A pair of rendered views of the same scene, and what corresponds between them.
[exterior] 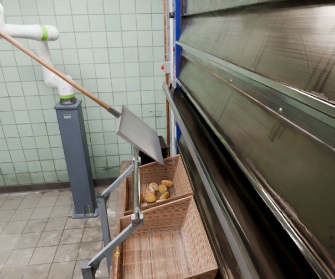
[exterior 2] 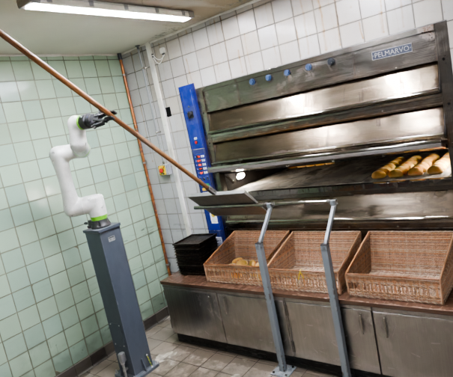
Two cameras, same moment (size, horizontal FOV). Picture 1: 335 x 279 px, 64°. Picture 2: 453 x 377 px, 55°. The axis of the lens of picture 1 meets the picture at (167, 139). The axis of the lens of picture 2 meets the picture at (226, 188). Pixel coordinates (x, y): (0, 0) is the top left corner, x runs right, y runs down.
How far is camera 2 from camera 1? 259 cm
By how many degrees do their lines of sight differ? 46
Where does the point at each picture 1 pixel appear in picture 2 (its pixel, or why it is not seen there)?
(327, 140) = (409, 107)
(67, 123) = (112, 247)
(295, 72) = (388, 93)
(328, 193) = (415, 121)
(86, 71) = not seen: hidden behind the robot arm
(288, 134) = (385, 119)
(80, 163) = (130, 296)
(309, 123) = (400, 106)
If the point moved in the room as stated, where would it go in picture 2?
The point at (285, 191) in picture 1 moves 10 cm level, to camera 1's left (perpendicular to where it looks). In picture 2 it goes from (400, 133) to (394, 135)
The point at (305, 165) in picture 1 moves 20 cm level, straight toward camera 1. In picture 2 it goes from (402, 121) to (424, 120)
